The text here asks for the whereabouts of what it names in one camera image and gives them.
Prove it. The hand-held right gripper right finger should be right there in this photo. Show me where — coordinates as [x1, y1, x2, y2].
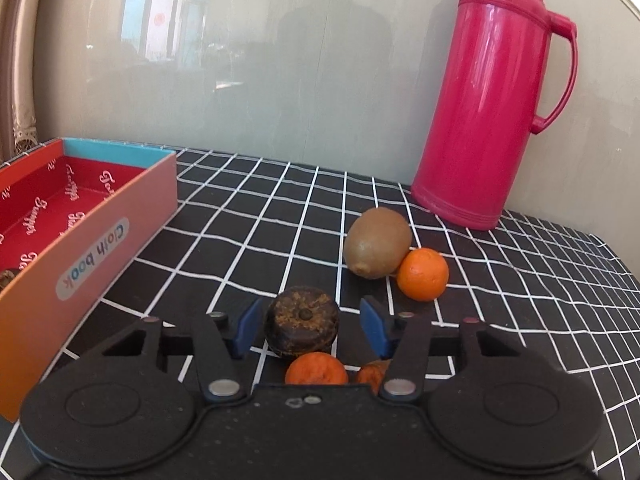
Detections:
[360, 296, 531, 402]

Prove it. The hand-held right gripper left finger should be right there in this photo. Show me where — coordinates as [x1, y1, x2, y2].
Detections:
[102, 297, 264, 403]

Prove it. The rough orange fruit piece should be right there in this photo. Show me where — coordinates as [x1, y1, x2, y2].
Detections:
[285, 352, 349, 386]
[356, 359, 393, 395]

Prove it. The orange tangerine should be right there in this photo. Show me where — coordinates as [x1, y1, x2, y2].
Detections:
[396, 248, 450, 303]

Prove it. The large brown kiwi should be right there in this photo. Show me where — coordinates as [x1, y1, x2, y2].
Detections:
[344, 207, 413, 280]

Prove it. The colourful cardboard box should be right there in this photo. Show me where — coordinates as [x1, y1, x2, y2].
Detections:
[0, 137, 178, 423]

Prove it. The black white checkered tablecloth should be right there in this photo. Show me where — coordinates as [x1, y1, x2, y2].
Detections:
[0, 147, 640, 480]

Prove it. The red thermos jug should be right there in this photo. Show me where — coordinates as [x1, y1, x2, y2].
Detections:
[411, 0, 579, 231]

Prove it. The beige lace-trimmed curtain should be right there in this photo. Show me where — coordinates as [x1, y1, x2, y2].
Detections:
[0, 0, 53, 161]

